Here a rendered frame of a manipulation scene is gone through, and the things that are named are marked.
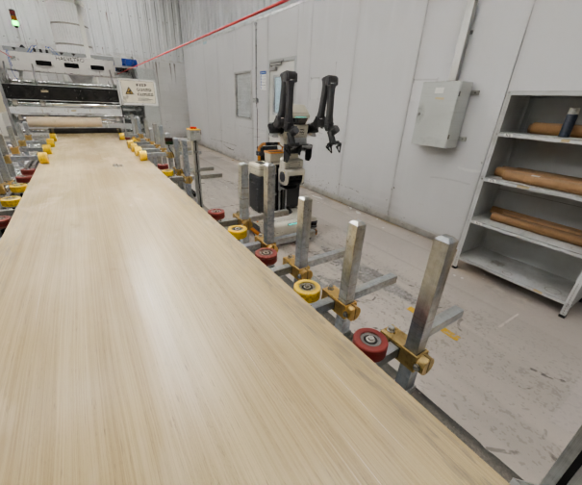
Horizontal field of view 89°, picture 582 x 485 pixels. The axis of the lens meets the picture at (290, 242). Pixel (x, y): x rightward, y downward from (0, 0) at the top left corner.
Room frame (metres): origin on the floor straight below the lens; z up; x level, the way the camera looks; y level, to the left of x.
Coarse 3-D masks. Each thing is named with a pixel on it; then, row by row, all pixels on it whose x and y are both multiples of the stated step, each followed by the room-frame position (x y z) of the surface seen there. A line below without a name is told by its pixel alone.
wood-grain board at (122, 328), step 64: (64, 192) 1.55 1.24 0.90; (128, 192) 1.60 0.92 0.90; (0, 256) 0.84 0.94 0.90; (64, 256) 0.86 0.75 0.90; (128, 256) 0.88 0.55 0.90; (192, 256) 0.90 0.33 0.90; (0, 320) 0.54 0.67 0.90; (64, 320) 0.55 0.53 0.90; (128, 320) 0.56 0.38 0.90; (192, 320) 0.57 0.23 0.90; (256, 320) 0.58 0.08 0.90; (320, 320) 0.59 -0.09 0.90; (0, 384) 0.37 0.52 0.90; (64, 384) 0.38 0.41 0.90; (128, 384) 0.39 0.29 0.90; (192, 384) 0.39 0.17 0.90; (256, 384) 0.40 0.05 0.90; (320, 384) 0.41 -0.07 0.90; (384, 384) 0.41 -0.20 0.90; (0, 448) 0.26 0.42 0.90; (64, 448) 0.27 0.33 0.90; (128, 448) 0.27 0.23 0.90; (192, 448) 0.28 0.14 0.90; (256, 448) 0.28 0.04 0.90; (320, 448) 0.29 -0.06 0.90; (384, 448) 0.29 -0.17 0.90; (448, 448) 0.30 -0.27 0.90
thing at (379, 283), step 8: (376, 280) 0.92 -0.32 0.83; (384, 280) 0.92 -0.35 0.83; (392, 280) 0.95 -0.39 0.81; (360, 288) 0.87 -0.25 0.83; (368, 288) 0.87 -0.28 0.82; (376, 288) 0.90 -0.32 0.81; (328, 296) 0.81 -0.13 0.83; (360, 296) 0.85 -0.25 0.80; (312, 304) 0.76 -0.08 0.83; (320, 304) 0.76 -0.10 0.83; (328, 304) 0.77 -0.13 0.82; (320, 312) 0.75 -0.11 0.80
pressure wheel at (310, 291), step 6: (300, 282) 0.76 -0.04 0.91; (306, 282) 0.76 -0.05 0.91; (312, 282) 0.76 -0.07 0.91; (294, 288) 0.73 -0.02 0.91; (300, 288) 0.73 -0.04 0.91; (306, 288) 0.73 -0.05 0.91; (312, 288) 0.73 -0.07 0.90; (318, 288) 0.73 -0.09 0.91; (300, 294) 0.70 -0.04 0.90; (306, 294) 0.70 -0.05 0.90; (312, 294) 0.70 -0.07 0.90; (318, 294) 0.72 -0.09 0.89; (306, 300) 0.70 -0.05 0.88; (312, 300) 0.70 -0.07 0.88
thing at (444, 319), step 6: (456, 306) 0.77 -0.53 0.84; (444, 312) 0.74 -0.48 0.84; (450, 312) 0.74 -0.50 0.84; (456, 312) 0.74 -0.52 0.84; (462, 312) 0.75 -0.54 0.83; (438, 318) 0.71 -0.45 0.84; (444, 318) 0.71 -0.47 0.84; (450, 318) 0.71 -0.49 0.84; (456, 318) 0.73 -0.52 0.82; (438, 324) 0.68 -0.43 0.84; (444, 324) 0.70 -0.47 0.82; (432, 330) 0.66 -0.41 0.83; (438, 330) 0.68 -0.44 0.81; (390, 342) 0.60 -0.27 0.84; (390, 348) 0.57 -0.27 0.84; (396, 348) 0.58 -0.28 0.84; (390, 354) 0.56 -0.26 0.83; (396, 354) 0.58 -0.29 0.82; (384, 360) 0.55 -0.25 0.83; (390, 360) 0.56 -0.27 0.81; (378, 366) 0.54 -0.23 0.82
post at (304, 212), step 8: (304, 200) 0.96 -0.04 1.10; (312, 200) 0.98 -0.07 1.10; (304, 208) 0.96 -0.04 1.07; (304, 216) 0.96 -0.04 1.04; (304, 224) 0.96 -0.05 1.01; (296, 232) 0.99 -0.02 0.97; (304, 232) 0.97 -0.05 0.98; (296, 240) 0.98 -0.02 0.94; (304, 240) 0.97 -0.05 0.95; (296, 248) 0.98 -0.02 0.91; (304, 248) 0.97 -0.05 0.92; (296, 256) 0.98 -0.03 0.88; (304, 256) 0.97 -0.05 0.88; (296, 264) 0.98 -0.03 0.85; (304, 264) 0.97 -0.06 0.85; (296, 280) 0.97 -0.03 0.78
